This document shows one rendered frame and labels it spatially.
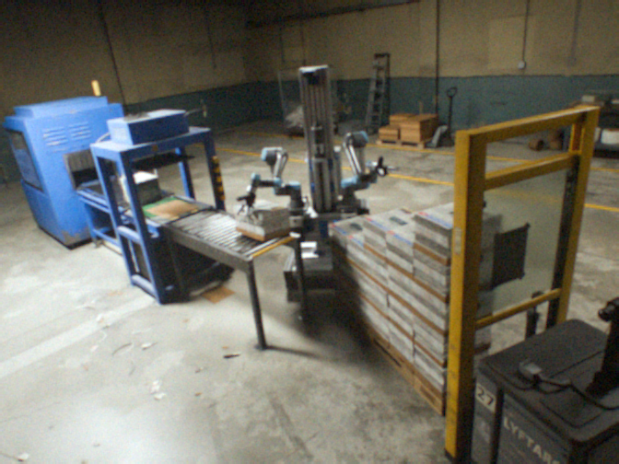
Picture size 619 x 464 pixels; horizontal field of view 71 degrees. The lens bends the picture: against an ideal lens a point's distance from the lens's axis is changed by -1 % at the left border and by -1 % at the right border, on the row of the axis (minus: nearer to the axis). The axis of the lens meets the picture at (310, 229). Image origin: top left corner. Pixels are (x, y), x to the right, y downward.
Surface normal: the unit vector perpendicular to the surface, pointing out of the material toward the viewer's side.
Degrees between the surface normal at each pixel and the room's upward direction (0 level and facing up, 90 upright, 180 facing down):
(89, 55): 90
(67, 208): 90
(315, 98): 90
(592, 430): 0
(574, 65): 90
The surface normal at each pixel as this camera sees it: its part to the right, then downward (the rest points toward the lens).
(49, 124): 0.71, 0.21
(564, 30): -0.70, 0.34
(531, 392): -0.10, -0.92
